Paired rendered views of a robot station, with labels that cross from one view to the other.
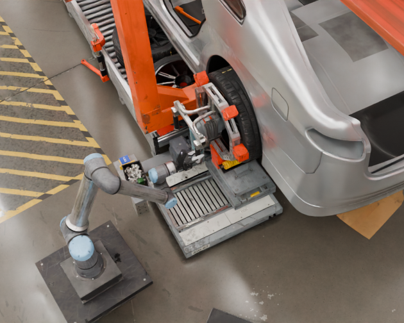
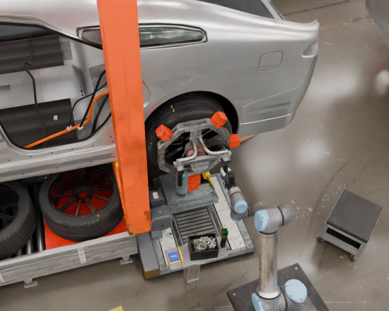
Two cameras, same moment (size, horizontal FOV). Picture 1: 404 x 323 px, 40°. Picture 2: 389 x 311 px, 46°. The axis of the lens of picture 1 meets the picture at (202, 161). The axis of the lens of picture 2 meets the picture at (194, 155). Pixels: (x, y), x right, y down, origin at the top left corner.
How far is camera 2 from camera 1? 3.31 m
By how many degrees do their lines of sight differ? 53
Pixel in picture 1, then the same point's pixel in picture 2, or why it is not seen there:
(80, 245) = (296, 289)
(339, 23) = not seen: hidden behind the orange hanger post
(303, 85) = (286, 28)
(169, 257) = (249, 265)
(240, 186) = (205, 187)
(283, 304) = (300, 195)
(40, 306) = not seen: outside the picture
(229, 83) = (192, 107)
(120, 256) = not seen: hidden behind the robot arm
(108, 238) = (248, 295)
